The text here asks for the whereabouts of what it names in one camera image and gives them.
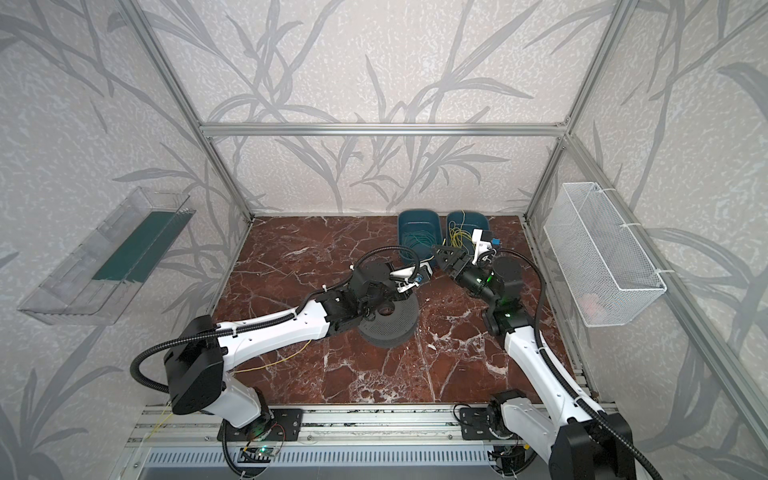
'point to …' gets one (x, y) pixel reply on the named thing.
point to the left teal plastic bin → (420, 229)
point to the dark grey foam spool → (392, 330)
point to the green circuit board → (259, 454)
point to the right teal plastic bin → (459, 226)
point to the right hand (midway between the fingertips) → (436, 244)
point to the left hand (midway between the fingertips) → (413, 254)
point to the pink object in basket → (588, 307)
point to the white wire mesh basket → (609, 273)
